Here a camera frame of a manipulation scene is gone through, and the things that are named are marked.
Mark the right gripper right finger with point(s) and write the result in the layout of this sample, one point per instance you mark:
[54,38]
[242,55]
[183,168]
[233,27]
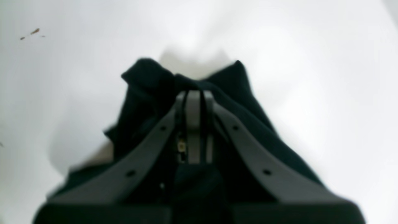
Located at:
[262,189]

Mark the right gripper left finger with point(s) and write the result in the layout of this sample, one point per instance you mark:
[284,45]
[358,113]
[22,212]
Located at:
[97,201]

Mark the black graphic t-shirt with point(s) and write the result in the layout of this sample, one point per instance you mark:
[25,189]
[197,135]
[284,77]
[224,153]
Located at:
[197,194]

